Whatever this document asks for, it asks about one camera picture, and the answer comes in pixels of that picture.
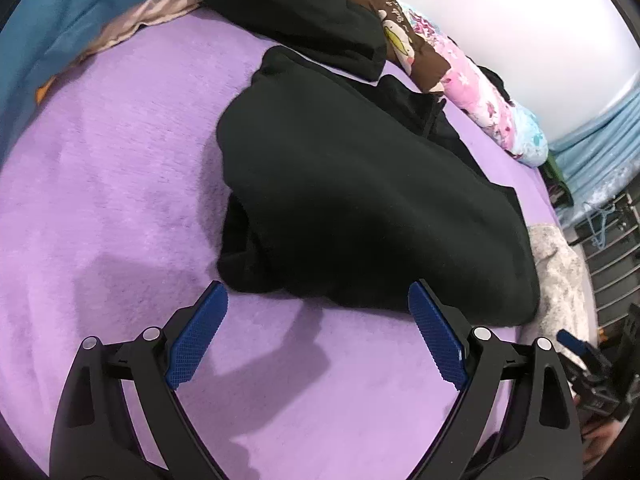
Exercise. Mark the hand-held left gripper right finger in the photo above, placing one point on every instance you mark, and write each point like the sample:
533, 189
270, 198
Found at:
437, 340

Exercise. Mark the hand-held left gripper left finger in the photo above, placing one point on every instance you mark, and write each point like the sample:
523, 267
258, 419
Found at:
197, 340

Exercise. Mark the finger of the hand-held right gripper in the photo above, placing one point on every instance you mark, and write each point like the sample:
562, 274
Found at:
572, 341

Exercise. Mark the grey furry garment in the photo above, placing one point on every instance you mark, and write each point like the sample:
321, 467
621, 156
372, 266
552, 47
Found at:
560, 270

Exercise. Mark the large black fleece garment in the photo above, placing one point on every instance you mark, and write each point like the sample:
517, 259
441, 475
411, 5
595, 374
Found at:
350, 185

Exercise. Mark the blue clothes hanger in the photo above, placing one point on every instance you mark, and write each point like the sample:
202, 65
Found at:
600, 225

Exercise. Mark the person's right hand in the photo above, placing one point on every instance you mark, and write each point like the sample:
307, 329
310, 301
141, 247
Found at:
602, 435

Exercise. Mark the black drying rack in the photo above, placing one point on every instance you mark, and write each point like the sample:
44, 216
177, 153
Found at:
610, 270

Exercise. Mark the green cloth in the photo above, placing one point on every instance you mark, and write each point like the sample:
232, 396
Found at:
556, 172

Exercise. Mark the purple fleece blanket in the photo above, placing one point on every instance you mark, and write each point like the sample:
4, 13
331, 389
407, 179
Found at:
125, 185

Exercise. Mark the light blue curtain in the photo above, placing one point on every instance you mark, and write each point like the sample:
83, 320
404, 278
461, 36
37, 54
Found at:
600, 150

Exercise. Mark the pink floral pillow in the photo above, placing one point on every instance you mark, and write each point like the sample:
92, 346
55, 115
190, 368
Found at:
475, 95

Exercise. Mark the small orange item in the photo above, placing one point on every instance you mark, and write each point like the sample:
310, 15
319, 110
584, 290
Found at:
44, 91

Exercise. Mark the beige cloth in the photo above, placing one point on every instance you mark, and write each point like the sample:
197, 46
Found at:
150, 10

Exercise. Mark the brown cartoon print cloth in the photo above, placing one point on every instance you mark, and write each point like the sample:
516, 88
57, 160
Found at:
370, 0

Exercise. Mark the blue quilt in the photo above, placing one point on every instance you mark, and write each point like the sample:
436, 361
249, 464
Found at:
75, 0

